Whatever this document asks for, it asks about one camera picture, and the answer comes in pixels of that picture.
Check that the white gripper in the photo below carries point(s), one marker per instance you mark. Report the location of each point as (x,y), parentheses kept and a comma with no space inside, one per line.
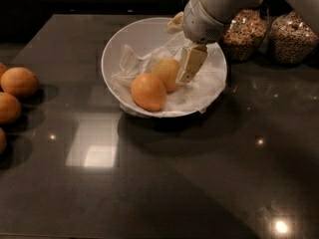
(201,23)

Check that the orange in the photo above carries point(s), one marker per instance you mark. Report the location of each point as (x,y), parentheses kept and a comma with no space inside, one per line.
(3,141)
(10,108)
(148,92)
(167,69)
(3,69)
(20,83)

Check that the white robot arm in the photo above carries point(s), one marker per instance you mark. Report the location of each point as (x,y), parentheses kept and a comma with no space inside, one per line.
(224,11)

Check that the white bowl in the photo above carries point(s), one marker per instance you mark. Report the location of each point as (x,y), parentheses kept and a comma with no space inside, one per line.
(143,31)

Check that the white paper liner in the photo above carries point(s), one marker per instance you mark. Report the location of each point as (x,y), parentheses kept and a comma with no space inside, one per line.
(189,98)

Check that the middle glass grain jar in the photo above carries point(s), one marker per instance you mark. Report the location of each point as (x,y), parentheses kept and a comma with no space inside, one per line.
(244,36)

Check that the glass grain jar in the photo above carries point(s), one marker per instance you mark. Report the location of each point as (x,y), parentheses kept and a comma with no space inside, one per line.
(290,39)
(244,36)

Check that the right glass grain jar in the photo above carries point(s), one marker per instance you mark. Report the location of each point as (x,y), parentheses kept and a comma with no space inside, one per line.
(290,39)

